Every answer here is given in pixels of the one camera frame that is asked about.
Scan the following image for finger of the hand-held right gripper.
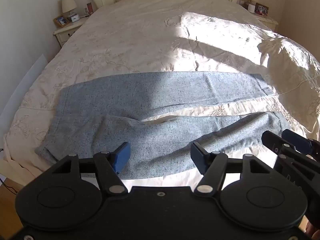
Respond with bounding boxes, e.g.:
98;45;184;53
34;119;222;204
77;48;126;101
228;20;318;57
261;130;291;156
282;129;320;156

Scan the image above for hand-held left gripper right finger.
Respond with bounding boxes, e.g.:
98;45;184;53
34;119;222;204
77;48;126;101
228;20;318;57
190;142;272;197

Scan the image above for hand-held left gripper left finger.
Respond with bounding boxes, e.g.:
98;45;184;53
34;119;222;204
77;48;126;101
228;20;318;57
51;142;131;197

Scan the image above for grey speckled pants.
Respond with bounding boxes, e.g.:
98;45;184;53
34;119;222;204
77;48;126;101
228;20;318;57
34;71;292;180

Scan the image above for cream embroidered bedspread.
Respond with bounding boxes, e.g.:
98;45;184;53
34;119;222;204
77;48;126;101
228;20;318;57
0;0;320;188

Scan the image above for cream nightstand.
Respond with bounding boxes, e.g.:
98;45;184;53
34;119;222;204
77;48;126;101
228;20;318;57
53;17;87;47
251;11;279;32

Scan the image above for black floor cable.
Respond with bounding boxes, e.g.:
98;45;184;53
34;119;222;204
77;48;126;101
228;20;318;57
0;148;18;194

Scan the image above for red photo frame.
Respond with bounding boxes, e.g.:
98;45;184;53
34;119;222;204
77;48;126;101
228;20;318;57
255;3;269;16

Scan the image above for wooden photo frame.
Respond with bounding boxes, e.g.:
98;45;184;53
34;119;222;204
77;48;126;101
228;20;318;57
53;15;70;28

